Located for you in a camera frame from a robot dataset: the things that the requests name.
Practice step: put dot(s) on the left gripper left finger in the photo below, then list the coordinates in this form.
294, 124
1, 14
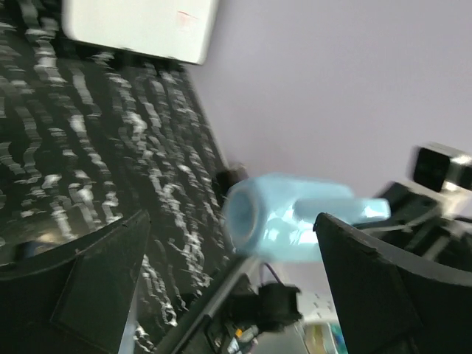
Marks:
74, 298

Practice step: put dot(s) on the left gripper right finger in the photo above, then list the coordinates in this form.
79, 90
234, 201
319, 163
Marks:
391, 301

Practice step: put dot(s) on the light blue mug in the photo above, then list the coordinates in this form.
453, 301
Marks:
272, 216

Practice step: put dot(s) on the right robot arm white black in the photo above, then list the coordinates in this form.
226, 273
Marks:
425, 210

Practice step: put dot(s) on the black marble pattern mat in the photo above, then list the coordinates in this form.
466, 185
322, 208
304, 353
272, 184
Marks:
90, 137

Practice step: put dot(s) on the white whiteboard black frame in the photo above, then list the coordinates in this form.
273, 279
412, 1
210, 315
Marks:
173, 29

